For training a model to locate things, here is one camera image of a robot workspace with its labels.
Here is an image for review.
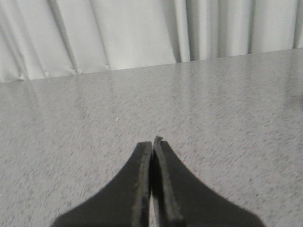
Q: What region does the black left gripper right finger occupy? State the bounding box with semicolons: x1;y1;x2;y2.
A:
151;137;264;227

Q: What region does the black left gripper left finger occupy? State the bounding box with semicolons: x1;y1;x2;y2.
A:
52;141;152;227

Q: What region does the grey curtain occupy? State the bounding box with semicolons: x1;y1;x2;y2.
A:
0;0;303;83

